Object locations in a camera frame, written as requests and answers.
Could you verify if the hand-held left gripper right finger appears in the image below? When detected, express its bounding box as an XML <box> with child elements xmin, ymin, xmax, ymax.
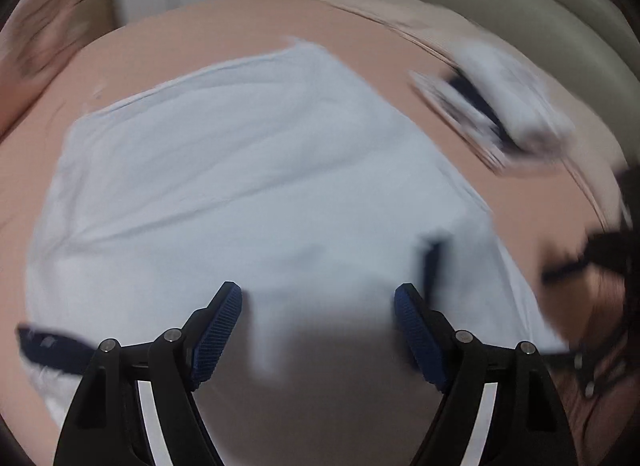
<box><xmin>394</xmin><ymin>283</ymin><xmax>579</xmax><ymax>466</ymax></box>

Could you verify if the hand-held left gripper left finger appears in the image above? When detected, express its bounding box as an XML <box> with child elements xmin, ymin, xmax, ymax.
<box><xmin>52</xmin><ymin>282</ymin><xmax>244</xmax><ymax>466</ymax></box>

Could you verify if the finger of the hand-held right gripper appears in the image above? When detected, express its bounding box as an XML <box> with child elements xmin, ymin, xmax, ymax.
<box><xmin>544</xmin><ymin>346</ymin><xmax>640</xmax><ymax>398</ymax></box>
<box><xmin>542</xmin><ymin>231</ymin><xmax>628</xmax><ymax>283</ymax></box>

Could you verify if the light blue shirt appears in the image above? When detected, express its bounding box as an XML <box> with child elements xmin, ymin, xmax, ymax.
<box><xmin>17</xmin><ymin>40</ymin><xmax>567</xmax><ymax>428</ymax></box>

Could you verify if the white shirt navy trim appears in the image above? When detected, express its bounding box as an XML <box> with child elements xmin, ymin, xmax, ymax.
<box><xmin>409</xmin><ymin>40</ymin><xmax>577</xmax><ymax>174</ymax></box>

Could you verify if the beige bed sheet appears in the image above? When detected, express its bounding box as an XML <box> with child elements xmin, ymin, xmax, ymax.
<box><xmin>295</xmin><ymin>0</ymin><xmax>632</xmax><ymax>227</ymax></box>

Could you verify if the pink folded blanket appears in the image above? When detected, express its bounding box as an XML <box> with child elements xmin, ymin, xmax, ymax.
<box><xmin>0</xmin><ymin>0</ymin><xmax>107</xmax><ymax>141</ymax></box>

